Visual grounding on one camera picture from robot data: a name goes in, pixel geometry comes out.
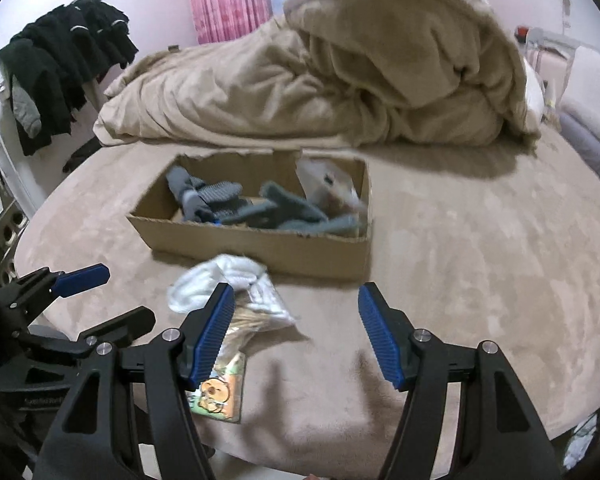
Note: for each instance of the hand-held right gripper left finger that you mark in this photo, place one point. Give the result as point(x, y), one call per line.
point(211, 340)

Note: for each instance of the perforated metal rack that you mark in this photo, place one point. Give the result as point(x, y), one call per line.
point(2, 240)

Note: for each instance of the pile of black clothes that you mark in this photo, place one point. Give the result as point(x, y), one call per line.
point(60, 55)

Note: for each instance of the white metal frame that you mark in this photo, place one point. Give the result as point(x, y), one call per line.
point(550, 40)

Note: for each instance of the pink curtain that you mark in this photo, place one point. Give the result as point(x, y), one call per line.
point(225, 0)

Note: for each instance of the grey ribbed sock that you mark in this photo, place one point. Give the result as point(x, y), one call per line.
point(222, 193)

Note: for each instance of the white pillow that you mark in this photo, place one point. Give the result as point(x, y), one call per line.
point(534, 90)

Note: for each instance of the white clothes rack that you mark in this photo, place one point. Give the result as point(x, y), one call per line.
point(5, 160)

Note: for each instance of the black cloth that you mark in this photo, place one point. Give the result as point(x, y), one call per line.
point(82, 152)

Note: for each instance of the cartoon print snack packet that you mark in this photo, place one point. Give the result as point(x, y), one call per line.
point(220, 392)

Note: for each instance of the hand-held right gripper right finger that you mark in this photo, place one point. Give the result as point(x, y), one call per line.
point(381, 340)

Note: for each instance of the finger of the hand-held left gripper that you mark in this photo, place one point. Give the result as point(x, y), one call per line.
point(80, 279)
point(122, 324)

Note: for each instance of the white sock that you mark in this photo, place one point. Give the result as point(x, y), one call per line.
point(205, 280)

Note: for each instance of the beige blanket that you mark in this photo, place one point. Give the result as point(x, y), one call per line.
point(330, 75)

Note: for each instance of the cardboard box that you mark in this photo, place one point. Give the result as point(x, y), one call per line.
point(260, 250)

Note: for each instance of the white plastic bag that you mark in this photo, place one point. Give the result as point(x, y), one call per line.
point(325, 180)

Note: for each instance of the grey garment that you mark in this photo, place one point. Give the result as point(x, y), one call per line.
point(26, 110)

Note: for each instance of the grey folded bedding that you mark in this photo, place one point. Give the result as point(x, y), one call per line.
point(590, 110)

